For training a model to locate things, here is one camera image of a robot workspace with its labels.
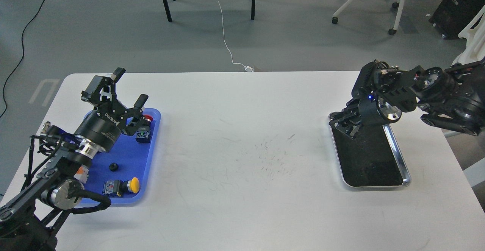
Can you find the black cabinet on casters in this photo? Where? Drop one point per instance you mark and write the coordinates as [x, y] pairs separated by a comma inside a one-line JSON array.
[[452, 16]]

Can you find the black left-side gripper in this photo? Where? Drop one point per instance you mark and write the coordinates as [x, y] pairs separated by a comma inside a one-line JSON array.
[[101, 126]]

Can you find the blue plastic tray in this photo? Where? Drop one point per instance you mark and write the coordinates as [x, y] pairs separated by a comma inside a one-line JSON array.
[[134, 160]]

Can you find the silver metal tray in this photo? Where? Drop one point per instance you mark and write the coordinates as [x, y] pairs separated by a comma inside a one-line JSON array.
[[372, 160]]

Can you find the black left-side robot arm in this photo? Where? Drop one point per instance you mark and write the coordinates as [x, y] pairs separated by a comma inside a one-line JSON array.
[[50, 193]]

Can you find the white chair at right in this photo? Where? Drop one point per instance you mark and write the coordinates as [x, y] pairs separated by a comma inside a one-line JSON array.
[[474, 33]]

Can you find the red emergency stop button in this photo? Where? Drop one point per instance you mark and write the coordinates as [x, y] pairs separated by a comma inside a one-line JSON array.
[[144, 133]]

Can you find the green orange push button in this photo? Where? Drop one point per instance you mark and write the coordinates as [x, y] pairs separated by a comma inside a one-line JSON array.
[[82, 174]]

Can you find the yellow push button switch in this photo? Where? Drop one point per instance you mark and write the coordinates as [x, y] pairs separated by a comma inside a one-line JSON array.
[[116, 187]]

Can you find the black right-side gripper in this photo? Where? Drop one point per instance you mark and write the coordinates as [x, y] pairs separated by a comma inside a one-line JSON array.
[[356, 114]]

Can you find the black right-side robot arm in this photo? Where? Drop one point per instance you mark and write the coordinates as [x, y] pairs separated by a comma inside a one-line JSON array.
[[451, 98]]

